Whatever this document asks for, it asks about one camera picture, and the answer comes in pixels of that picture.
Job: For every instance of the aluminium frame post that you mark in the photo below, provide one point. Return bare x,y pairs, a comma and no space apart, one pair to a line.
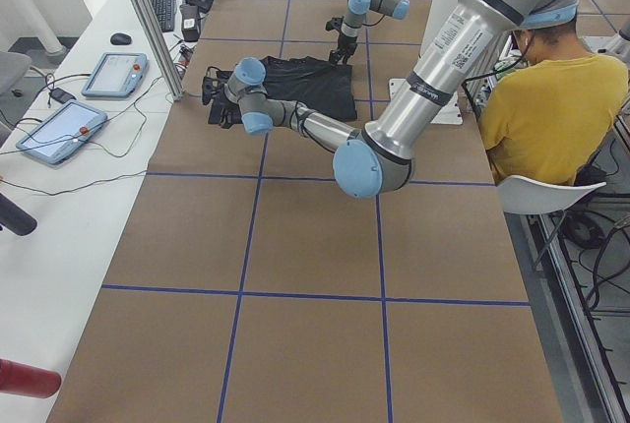
149,23

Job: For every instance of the grey office chair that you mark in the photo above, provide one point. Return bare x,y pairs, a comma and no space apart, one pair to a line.
13,67

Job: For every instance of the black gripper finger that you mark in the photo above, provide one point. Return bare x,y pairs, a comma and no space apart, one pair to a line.
334,57

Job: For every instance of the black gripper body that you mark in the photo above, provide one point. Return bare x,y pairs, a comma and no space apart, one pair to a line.
345,43
222,109

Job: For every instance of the red cylinder bottle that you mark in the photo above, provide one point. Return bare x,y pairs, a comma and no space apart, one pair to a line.
26,380

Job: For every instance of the black keyboard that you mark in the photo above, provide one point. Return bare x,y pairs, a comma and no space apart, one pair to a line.
165,13

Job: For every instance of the near blue teach pendant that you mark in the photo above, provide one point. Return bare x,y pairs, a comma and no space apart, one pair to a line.
62,133

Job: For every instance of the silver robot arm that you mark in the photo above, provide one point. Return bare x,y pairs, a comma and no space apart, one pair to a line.
349,25
380,157

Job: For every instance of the black box device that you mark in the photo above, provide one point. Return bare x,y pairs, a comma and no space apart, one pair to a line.
190,22

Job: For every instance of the black computer mouse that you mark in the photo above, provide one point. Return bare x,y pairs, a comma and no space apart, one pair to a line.
120,38

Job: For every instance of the blue teach pendant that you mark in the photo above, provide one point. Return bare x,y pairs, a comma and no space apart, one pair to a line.
116,75
62,133

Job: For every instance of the person in yellow shirt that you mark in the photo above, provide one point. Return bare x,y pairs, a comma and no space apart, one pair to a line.
545,121

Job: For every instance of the far blue teach pendant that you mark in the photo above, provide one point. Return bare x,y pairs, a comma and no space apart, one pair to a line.
116,75

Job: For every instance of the black graphic t-shirt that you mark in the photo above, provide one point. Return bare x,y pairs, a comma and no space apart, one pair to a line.
317,83

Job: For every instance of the black cylinder bottle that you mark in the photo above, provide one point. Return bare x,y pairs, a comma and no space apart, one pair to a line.
13,218

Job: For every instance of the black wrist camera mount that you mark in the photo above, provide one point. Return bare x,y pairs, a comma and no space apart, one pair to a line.
213,84

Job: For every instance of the white plastic chair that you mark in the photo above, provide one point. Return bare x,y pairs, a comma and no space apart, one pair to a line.
523,195

